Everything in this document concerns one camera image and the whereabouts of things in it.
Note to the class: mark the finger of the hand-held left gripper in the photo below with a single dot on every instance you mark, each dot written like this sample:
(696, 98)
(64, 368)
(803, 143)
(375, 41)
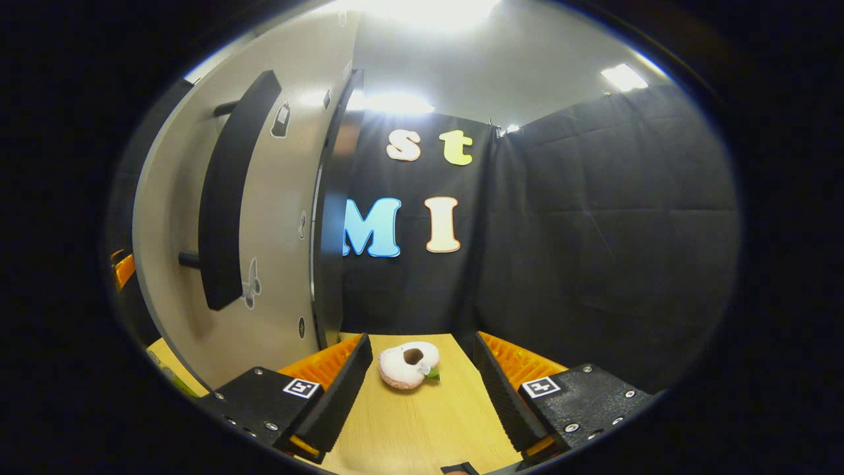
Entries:
(123, 269)

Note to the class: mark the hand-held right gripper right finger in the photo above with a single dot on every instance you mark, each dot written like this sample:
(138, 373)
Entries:
(499, 396)

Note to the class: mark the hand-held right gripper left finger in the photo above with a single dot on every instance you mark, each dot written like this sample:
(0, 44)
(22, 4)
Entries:
(346, 389)

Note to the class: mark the beige cabinet door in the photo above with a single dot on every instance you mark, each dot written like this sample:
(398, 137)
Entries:
(290, 198)

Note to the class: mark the pink plush doughnut toy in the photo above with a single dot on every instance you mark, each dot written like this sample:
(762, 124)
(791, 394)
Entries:
(395, 376)

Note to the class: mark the black backdrop cloth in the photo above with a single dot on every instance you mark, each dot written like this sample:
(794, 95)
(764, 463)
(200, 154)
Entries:
(593, 231)

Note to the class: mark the ceiling light panel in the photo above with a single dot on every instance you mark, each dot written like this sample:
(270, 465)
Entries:
(422, 10)
(623, 77)
(512, 128)
(395, 103)

